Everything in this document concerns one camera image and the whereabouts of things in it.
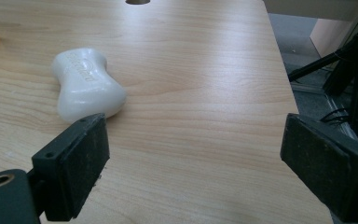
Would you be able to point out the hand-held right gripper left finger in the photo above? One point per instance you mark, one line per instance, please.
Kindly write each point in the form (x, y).
(74, 161)

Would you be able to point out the white plastic bottle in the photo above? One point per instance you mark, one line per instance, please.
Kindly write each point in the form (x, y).
(84, 85)

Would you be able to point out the beige cabinet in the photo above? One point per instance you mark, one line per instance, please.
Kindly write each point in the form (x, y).
(327, 35)

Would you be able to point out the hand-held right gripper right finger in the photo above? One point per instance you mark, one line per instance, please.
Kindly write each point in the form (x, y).
(326, 168)

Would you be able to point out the black tripod stand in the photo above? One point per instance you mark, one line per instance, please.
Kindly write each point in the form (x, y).
(348, 62)

